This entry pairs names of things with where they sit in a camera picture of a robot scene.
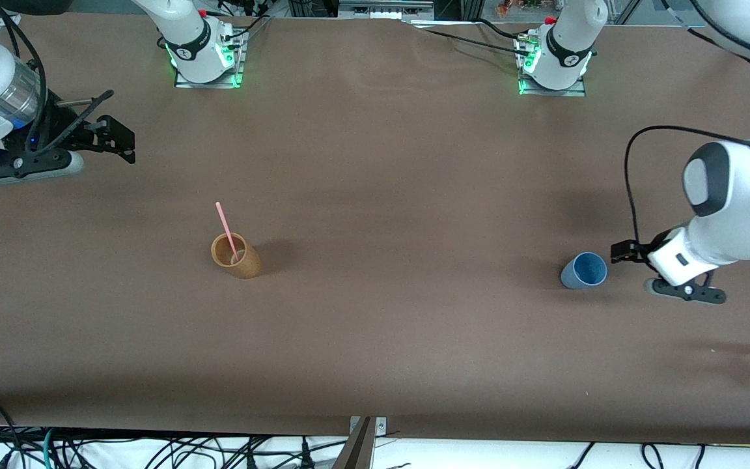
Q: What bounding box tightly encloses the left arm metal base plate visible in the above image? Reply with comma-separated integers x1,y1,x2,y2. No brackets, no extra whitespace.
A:
517,33,588,98

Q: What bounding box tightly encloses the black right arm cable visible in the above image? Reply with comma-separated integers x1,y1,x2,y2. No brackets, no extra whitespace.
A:
0,0,117,154

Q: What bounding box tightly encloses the dark wedge-shaped stand leg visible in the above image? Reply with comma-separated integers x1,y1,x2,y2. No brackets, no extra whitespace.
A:
331,417,376,469

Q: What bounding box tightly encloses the brown wooden cup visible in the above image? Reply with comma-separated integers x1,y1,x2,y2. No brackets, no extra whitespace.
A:
211,233,262,279

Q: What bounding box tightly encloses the metal table bracket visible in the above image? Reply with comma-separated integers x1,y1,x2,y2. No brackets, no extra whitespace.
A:
349,416,388,436

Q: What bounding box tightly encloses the grey electronics box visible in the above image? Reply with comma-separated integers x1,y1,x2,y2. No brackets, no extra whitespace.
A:
338,0,436,20

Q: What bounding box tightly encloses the black cable on table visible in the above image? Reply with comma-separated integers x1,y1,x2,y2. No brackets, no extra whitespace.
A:
408,18,529,58

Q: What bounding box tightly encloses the pink chopstick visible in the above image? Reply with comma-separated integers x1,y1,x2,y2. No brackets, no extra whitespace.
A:
215,201,240,262

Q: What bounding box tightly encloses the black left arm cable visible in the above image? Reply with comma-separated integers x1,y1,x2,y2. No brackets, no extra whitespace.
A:
624,0,750,247

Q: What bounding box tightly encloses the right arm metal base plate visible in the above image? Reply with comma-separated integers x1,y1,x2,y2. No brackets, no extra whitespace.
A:
173,26,247,89

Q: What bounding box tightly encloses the blue cup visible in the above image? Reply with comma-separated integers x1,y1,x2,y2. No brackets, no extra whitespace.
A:
560,252,609,290

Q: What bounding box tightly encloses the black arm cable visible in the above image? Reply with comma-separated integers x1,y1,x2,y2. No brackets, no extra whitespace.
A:
0,0,117,154
624,0,750,247

